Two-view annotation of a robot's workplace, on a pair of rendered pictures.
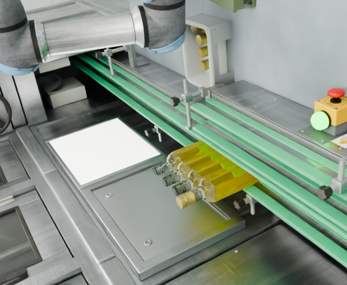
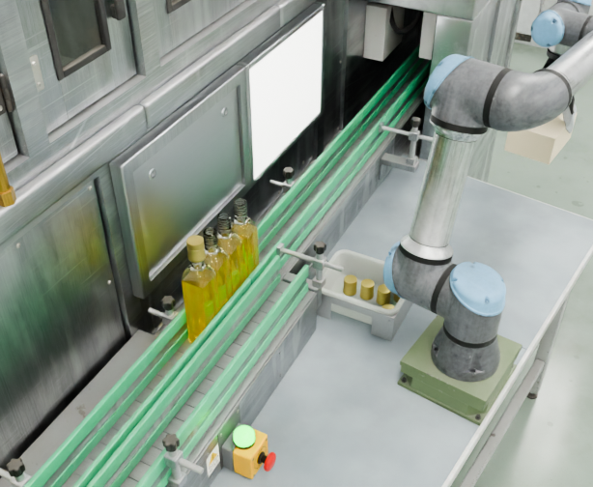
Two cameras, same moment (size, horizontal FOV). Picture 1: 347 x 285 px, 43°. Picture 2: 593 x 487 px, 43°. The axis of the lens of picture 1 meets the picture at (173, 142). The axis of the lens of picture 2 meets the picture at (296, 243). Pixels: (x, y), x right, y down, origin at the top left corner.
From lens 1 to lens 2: 54 cm
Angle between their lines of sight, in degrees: 17
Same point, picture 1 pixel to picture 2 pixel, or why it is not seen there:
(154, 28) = (417, 270)
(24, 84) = not seen: outside the picture
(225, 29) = (383, 331)
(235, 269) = (89, 282)
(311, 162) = (202, 420)
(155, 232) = (161, 183)
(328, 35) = (334, 469)
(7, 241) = not seen: outside the picture
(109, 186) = (235, 111)
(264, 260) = (89, 318)
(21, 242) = not seen: outside the picture
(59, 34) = (455, 158)
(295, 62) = (317, 415)
